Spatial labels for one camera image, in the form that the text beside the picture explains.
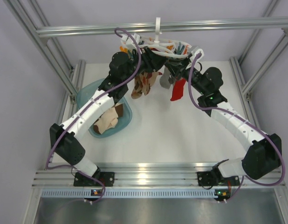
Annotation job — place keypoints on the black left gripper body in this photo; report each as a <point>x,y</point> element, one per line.
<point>147,66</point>

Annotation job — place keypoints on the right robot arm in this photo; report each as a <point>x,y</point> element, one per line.
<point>263,151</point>

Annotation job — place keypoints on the red sock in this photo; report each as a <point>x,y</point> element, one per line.
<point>178,90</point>

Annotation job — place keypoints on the orange clothes peg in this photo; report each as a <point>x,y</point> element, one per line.
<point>125,50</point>

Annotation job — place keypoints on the perforated cable tray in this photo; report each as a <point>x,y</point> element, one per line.
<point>129,193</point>

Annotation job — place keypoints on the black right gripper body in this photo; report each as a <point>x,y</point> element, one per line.
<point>183,67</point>

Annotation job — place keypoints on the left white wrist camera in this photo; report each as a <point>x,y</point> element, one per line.
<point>128,43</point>

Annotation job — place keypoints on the cream sock in basin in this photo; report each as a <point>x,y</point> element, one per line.
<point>109,119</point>

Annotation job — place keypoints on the argyle beige orange sock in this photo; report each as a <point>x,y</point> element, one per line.
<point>143,83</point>

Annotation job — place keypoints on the white round clip hanger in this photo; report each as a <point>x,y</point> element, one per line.
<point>162,47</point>

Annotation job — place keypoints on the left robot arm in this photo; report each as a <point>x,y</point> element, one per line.
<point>65,138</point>

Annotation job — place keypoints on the teal plastic basin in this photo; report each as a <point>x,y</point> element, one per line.
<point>87,92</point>

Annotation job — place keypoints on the aluminium frame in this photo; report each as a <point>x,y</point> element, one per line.
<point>205,179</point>

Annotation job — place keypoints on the teal clothes peg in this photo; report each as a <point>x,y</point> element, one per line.
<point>179,50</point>

